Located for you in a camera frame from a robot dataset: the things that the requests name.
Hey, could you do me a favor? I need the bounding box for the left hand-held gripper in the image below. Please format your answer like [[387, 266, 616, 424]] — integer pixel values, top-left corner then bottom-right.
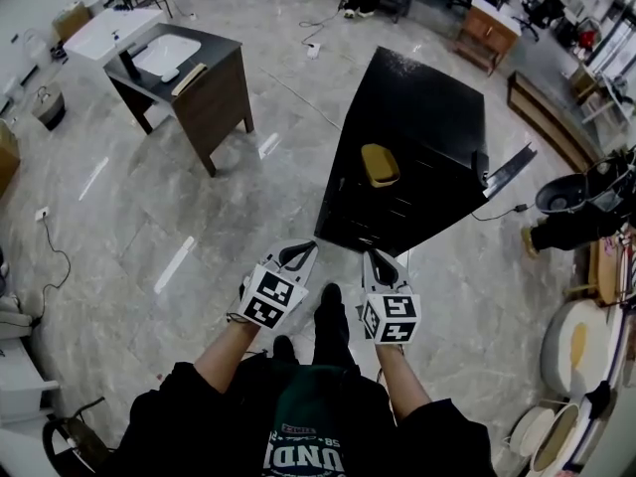
[[237, 238, 320, 331]]

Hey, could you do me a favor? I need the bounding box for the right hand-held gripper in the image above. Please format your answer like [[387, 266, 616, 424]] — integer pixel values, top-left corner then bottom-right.
[[360, 248, 422, 346]]

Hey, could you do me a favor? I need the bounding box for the yellow plastic tray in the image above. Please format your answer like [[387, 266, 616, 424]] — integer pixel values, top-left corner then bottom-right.
[[360, 142, 401, 189]]

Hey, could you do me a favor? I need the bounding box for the person's right forearm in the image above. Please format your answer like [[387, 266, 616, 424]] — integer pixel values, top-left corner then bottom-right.
[[374, 343, 433, 422]]

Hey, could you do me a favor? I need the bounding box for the person's left forearm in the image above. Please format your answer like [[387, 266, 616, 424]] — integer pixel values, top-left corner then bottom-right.
[[193, 315, 263, 396]]

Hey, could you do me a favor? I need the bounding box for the person's right leg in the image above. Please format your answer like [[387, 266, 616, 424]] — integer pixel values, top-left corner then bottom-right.
[[311, 282, 360, 370]]

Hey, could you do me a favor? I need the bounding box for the person's leg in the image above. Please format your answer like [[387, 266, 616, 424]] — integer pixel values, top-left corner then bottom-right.
[[271, 334, 300, 367], [311, 282, 360, 370]]

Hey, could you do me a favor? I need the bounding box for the person's left leg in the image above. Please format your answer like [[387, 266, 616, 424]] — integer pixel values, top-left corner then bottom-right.
[[271, 334, 300, 367]]

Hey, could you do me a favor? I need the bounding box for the dark wooden vanity desk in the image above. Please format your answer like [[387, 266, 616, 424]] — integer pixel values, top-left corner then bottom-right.
[[103, 22, 255, 178]]

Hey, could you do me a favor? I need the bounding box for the person's black shirt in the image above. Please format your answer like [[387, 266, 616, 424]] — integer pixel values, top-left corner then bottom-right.
[[98, 355, 498, 477]]

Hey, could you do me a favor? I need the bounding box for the white round tub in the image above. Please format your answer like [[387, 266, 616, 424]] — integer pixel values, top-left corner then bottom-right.
[[540, 299, 616, 398]]

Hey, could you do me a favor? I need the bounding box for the beige wooden board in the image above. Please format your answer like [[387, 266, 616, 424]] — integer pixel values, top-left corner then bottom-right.
[[171, 62, 208, 97]]

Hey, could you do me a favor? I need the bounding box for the low wooden bench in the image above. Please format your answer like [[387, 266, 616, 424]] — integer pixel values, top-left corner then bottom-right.
[[506, 71, 605, 174]]

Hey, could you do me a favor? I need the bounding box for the round beige basin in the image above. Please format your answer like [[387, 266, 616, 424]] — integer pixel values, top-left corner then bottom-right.
[[529, 402, 582, 474]]

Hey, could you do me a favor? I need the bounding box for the white washbasin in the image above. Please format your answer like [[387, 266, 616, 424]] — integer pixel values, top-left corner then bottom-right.
[[131, 34, 203, 78]]

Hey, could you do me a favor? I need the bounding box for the black faucet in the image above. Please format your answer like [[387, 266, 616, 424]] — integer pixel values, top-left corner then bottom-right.
[[113, 30, 141, 81]]

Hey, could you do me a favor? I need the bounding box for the wooden cabinet white top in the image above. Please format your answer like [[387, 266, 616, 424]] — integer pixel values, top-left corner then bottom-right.
[[453, 0, 523, 78]]

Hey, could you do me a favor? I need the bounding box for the grey woven basket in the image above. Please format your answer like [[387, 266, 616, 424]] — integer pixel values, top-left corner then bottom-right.
[[31, 82, 68, 132]]

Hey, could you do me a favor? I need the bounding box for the white table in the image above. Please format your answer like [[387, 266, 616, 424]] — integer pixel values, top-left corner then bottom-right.
[[0, 338, 61, 424]]

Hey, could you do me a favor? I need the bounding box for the white rectangular bathtub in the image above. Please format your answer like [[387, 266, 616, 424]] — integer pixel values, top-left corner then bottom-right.
[[63, 7, 168, 64]]

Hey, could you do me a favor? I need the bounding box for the large cardboard box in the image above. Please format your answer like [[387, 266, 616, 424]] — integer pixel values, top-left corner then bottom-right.
[[0, 119, 22, 199]]

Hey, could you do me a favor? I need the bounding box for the black office chair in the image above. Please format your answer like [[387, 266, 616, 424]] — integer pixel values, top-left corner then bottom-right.
[[516, 0, 567, 44]]

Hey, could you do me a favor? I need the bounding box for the small cardboard box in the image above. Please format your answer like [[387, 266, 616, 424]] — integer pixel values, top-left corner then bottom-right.
[[52, 1, 93, 44]]

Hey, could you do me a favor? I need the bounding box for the black cable with adapter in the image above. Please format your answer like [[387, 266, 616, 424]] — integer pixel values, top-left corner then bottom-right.
[[469, 203, 531, 224]]

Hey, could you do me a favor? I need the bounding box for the black floor cable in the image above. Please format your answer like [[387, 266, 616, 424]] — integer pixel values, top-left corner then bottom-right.
[[14, 216, 74, 330]]

